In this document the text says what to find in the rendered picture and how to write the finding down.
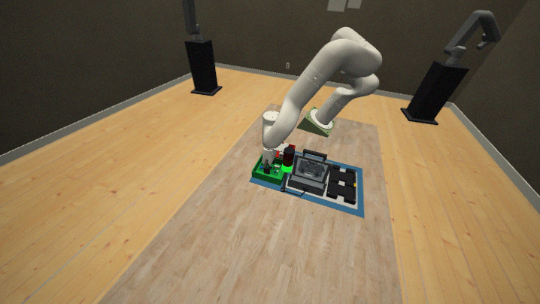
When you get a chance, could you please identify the green bin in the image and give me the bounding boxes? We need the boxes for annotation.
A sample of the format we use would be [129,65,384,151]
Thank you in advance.
[252,155,284,186]

